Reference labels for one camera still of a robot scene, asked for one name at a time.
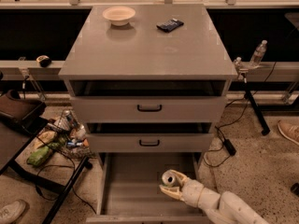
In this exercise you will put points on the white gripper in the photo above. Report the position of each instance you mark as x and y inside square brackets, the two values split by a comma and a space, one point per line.
[193, 188]

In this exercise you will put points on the green soda can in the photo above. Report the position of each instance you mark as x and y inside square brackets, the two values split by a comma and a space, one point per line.
[169, 179]

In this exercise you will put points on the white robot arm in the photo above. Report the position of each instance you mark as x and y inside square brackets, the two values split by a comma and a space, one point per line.
[226, 208]

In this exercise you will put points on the bottom grey drawer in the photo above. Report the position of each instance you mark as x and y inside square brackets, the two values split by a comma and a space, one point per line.
[129, 191]

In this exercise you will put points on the grey drawer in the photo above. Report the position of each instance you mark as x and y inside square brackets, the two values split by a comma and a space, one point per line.
[148, 101]
[149, 137]
[129, 191]

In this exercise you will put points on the middle grey drawer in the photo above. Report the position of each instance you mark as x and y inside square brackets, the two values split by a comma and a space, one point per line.
[149, 137]

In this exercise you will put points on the grey drawer cabinet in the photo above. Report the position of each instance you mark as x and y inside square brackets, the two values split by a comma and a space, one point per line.
[140, 51]

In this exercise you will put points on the top grey drawer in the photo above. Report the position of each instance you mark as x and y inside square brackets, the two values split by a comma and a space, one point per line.
[148, 101]

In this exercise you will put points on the can in floor pile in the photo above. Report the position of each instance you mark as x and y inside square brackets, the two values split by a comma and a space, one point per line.
[70, 118]

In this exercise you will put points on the black power adapter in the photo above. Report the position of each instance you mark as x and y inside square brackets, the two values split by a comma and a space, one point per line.
[229, 146]

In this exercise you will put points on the black tripod stand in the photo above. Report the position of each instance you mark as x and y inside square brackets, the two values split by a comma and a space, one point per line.
[257, 111]

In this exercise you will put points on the tan shoe right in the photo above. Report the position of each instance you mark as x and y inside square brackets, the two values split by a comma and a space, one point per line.
[289, 131]

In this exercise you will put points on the small clear bottle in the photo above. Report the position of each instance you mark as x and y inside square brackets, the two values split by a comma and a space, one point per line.
[237, 63]

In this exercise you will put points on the yellow snack bag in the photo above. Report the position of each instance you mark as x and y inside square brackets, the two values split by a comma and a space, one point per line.
[44, 138]

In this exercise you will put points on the clear water bottle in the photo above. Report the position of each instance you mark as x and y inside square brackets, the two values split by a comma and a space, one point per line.
[258, 54]

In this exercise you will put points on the dark blue snack packet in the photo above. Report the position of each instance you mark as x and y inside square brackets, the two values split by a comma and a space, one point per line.
[170, 25]

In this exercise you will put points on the black side table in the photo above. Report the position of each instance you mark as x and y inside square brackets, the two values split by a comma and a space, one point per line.
[17, 149]

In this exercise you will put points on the white shoe bottom left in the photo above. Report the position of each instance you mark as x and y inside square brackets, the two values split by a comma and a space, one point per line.
[12, 211]

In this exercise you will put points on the white bowl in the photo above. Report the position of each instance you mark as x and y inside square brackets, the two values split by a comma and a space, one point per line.
[118, 16]

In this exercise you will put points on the brown bag on table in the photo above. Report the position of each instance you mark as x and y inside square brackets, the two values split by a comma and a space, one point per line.
[19, 114]

